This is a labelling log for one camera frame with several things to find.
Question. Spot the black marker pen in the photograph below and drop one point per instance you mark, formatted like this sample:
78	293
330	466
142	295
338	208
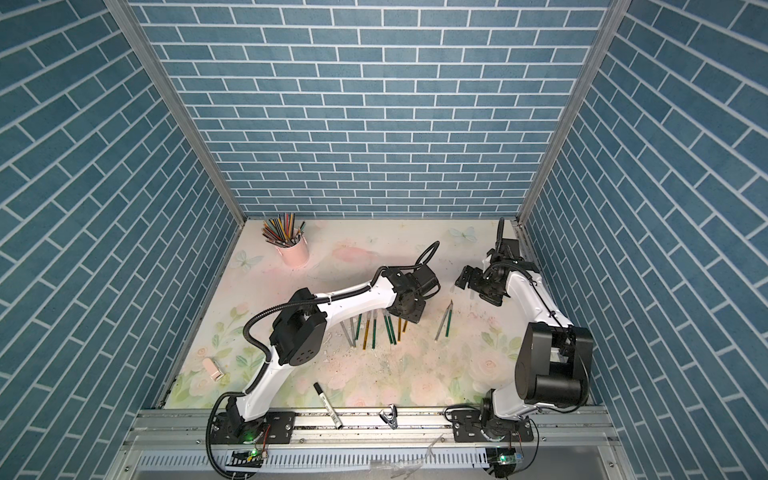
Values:
327	405

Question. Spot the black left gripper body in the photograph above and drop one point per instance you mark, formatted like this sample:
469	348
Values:
413	312

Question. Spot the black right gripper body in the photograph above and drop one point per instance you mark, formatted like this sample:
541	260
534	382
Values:
482	284

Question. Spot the aluminium front rail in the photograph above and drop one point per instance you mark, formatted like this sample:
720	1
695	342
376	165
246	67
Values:
422	442

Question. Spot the aluminium corner frame post right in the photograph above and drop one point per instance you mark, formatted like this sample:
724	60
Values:
597	52

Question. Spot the silver carving knife capped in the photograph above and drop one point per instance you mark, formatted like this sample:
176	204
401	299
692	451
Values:
442	322

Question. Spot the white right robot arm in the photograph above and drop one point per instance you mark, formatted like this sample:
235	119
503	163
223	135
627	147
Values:
553	367

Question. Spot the aluminium corner frame post left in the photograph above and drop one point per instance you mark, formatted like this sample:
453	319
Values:
130	27

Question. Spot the coloured pencils bundle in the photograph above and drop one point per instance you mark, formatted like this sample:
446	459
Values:
283	231

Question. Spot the pink metal pencil cup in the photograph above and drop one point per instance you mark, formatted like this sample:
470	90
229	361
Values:
296	255

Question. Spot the aluminium corner frame post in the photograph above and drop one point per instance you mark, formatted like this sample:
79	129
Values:
597	52
130	27

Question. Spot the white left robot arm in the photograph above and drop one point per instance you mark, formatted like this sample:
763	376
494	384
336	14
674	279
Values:
291	334

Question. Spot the black binder clip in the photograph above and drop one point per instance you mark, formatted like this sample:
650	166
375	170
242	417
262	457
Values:
389	416

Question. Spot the gold carving knife long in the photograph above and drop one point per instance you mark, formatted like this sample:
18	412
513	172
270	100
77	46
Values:
366	330

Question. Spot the pink eraser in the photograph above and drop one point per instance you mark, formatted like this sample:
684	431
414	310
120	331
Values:
212	369

